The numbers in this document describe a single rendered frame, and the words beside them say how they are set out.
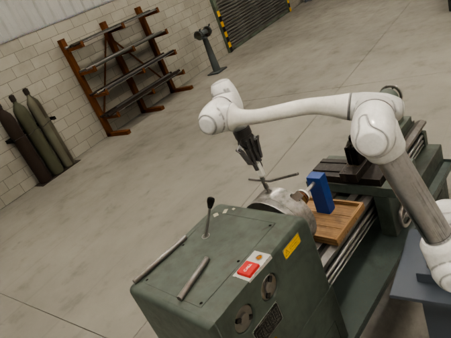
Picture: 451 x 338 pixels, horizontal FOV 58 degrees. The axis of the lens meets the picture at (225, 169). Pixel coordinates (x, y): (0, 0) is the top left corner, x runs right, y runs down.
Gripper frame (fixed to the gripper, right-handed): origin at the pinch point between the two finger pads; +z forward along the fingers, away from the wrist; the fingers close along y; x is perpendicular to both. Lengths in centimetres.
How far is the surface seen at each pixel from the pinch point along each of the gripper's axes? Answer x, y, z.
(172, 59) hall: 781, 458, -3
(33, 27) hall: 697, 168, -178
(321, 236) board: -3, 14, 48
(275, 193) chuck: -0.5, 2.0, 14.2
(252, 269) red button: -28, -41, 13
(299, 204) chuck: -9.7, 4.5, 21.1
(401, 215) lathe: -16, 59, 66
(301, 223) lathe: -25.6, -11.4, 16.4
